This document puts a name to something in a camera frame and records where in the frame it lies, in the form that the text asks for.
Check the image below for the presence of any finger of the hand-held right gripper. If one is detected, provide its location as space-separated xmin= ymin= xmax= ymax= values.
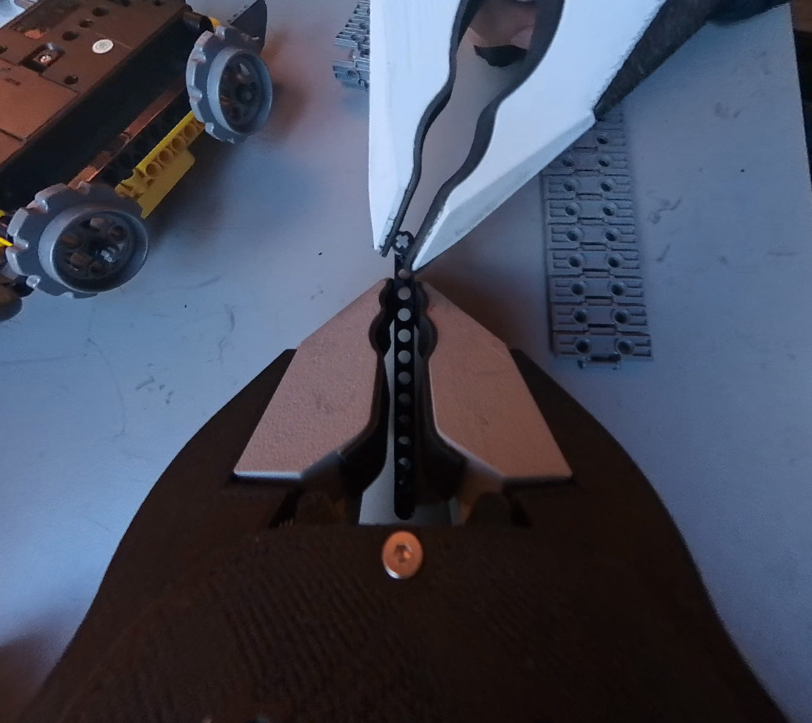
xmin=406 ymin=0 xmax=714 ymax=272
xmin=369 ymin=0 xmax=529 ymax=257

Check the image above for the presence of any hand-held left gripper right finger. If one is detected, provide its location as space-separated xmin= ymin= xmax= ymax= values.
xmin=414 ymin=280 xmax=573 ymax=526

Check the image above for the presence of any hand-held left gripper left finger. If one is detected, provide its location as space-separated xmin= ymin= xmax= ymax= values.
xmin=233 ymin=278 xmax=395 ymax=526

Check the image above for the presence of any black perforated toy beam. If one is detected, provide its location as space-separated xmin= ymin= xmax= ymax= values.
xmin=390 ymin=230 xmax=422 ymax=521

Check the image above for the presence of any black yellow toy brick vehicle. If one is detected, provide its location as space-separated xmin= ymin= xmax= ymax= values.
xmin=0 ymin=0 xmax=270 ymax=308

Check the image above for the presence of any grey desk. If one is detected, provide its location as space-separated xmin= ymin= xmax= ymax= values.
xmin=0 ymin=0 xmax=812 ymax=723

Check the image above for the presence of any person's right hand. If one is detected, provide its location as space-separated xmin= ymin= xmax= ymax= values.
xmin=475 ymin=0 xmax=540 ymax=49

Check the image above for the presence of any short grey toy track piece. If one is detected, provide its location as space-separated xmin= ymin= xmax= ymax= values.
xmin=331 ymin=0 xmax=372 ymax=92

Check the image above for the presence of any long grey toy track strip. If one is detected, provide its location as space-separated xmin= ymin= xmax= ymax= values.
xmin=539 ymin=107 xmax=654 ymax=370

